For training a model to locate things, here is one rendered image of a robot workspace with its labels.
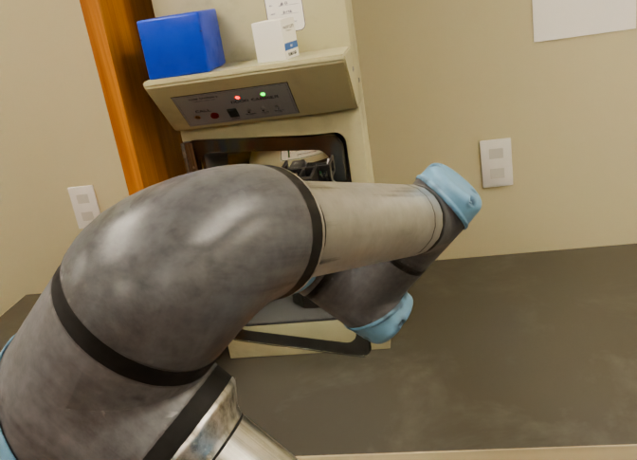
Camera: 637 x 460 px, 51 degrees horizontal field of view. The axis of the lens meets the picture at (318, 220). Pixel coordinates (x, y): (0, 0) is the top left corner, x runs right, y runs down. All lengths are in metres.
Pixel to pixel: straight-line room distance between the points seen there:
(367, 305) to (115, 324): 0.42
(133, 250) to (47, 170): 1.48
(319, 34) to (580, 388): 0.71
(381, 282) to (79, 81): 1.17
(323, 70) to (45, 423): 0.72
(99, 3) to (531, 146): 0.99
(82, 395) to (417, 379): 0.86
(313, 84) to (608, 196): 0.87
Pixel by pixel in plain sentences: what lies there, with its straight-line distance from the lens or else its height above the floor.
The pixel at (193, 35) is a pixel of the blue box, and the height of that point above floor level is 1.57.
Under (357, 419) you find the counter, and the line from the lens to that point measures 1.14.
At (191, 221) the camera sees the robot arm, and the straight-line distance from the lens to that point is 0.39.
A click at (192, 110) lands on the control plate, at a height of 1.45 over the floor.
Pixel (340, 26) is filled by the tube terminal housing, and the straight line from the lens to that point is 1.13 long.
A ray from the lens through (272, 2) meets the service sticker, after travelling 1.14.
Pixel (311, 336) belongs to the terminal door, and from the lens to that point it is 1.23.
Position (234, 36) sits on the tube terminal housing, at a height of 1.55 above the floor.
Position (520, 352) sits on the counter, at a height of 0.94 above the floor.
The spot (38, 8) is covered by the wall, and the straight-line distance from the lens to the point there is 1.78.
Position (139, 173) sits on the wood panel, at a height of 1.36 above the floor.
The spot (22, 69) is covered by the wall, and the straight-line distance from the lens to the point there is 1.83.
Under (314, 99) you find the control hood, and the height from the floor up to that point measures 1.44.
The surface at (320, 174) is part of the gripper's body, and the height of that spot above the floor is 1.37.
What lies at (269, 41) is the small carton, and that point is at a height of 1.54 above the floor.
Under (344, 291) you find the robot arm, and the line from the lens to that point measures 0.76.
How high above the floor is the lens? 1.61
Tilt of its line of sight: 19 degrees down
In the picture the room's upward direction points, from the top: 9 degrees counter-clockwise
